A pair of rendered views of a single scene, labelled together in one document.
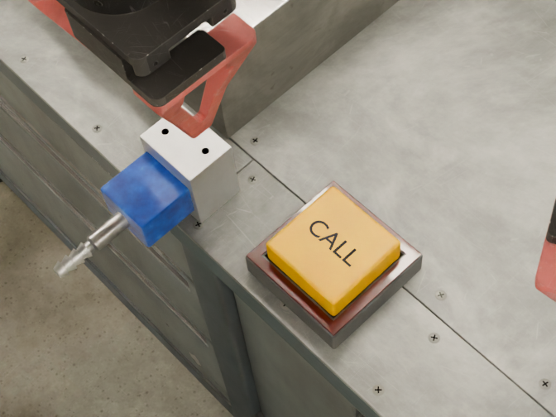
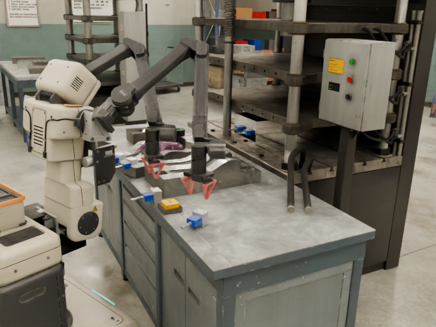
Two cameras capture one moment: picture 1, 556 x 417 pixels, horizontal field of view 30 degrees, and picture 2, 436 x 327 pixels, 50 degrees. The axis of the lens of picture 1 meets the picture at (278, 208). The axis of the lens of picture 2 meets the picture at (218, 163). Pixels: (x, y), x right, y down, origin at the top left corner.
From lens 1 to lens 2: 1.50 m
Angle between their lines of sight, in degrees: 42
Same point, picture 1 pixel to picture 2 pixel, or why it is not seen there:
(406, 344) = (174, 216)
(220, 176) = (159, 195)
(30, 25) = (142, 185)
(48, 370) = not seen: hidden behind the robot
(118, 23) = (149, 155)
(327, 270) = (167, 203)
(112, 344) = (135, 315)
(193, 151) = (156, 190)
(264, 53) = (172, 185)
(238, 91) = (167, 189)
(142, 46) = (150, 156)
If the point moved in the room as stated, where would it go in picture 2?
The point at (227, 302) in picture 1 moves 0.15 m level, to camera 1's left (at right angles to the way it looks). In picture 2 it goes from (159, 254) to (128, 251)
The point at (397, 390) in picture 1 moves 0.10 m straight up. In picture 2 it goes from (170, 219) to (170, 195)
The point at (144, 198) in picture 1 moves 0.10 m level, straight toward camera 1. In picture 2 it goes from (146, 194) to (145, 203)
